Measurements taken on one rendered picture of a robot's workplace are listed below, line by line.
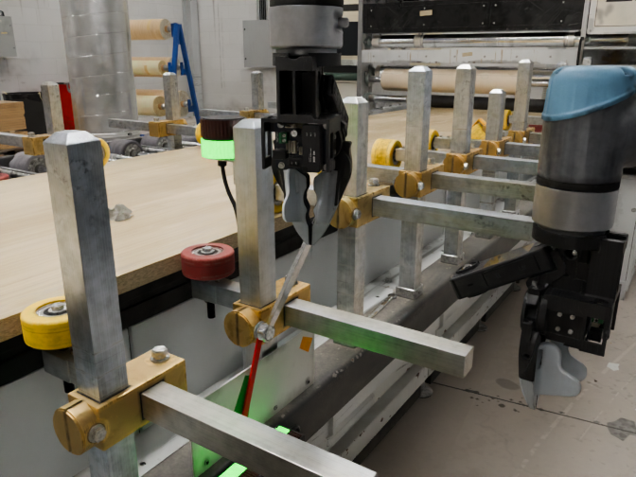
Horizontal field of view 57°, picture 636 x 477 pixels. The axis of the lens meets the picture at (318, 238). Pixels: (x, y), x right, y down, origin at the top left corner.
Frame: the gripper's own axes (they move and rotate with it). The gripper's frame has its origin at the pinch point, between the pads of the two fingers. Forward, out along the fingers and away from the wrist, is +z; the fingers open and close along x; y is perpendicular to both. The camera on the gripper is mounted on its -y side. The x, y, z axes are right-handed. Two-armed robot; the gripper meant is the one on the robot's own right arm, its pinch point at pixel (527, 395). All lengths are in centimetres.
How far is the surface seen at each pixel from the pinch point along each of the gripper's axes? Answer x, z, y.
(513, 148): 99, -12, -30
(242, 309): -7.4, -4.5, -35.0
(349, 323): -1.4, -3.5, -22.3
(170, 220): 10, -8, -67
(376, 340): -1.5, -2.2, -18.4
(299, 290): 2.3, -4.4, -32.7
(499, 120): 94, -20, -33
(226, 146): -6.0, -25.5, -37.7
